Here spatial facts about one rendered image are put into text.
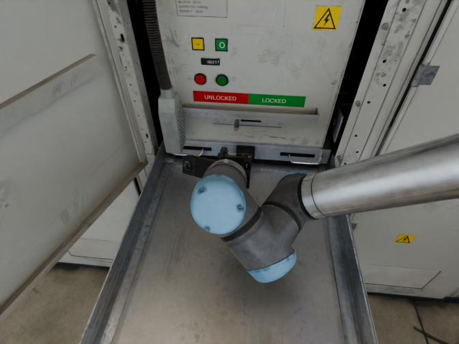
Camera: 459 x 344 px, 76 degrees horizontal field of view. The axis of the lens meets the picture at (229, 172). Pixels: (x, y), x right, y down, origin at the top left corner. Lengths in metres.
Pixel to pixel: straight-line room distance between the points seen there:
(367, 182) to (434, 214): 0.77
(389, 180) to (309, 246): 0.40
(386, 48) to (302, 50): 0.19
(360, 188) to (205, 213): 0.25
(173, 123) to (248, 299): 0.48
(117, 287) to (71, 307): 1.04
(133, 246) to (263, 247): 0.42
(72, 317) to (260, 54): 1.50
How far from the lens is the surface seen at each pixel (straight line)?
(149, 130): 0.95
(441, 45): 0.83
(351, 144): 0.94
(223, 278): 0.76
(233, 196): 0.46
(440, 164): 0.46
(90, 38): 0.82
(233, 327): 0.72
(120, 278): 0.80
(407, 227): 1.28
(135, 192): 1.16
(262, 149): 0.97
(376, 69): 0.83
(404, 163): 0.48
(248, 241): 0.50
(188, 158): 0.70
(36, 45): 0.73
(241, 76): 0.84
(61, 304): 1.85
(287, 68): 0.83
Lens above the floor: 1.54
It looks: 45 degrees down
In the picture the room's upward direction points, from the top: straight up
